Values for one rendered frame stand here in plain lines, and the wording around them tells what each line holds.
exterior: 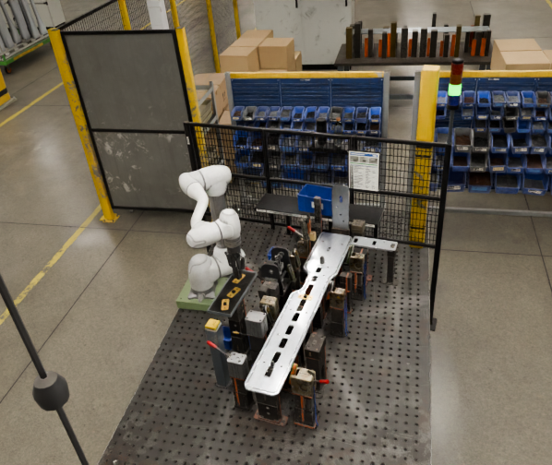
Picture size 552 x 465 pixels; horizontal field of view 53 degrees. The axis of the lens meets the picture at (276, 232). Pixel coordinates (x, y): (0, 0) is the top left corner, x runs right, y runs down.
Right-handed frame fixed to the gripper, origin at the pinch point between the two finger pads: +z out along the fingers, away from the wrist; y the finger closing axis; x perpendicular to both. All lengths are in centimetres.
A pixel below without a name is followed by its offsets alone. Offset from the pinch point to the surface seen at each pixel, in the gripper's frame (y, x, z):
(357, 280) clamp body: 45, 61, 34
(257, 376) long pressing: 39, -44, 20
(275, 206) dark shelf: -34, 92, 17
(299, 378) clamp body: 61, -39, 14
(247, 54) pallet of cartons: -255, 384, 15
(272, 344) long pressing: 34.8, -21.6, 20.2
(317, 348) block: 58, -16, 17
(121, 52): -221, 150, -60
